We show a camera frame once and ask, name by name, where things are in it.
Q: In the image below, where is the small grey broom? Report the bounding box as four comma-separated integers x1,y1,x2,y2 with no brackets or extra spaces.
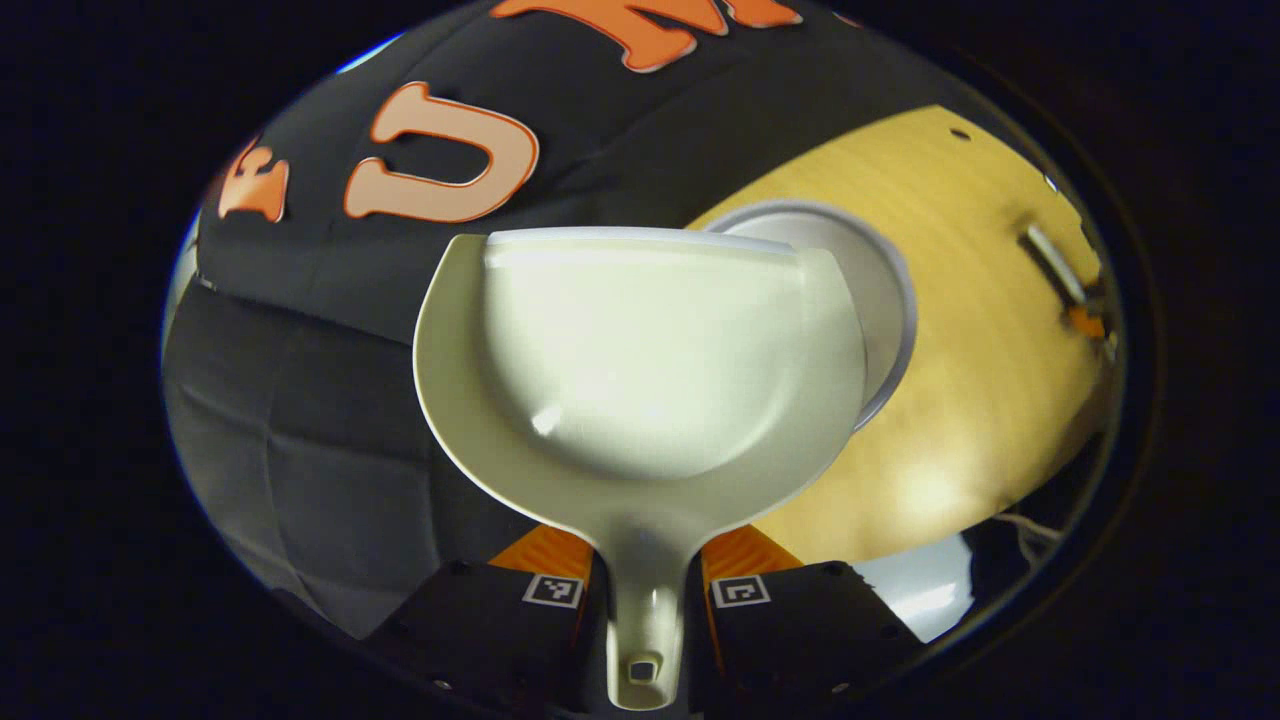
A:
1018,222,1101,313

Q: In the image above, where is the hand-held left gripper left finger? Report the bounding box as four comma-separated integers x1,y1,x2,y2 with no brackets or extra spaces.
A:
362,524,601,716

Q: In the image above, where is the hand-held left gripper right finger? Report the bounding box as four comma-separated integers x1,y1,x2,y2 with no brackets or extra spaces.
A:
685,524,926,716

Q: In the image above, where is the white cable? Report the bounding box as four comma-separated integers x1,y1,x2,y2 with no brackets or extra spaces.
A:
995,512,1063,566

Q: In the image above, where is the white plastic dustpan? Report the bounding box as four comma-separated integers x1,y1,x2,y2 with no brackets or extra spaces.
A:
413,227,869,711

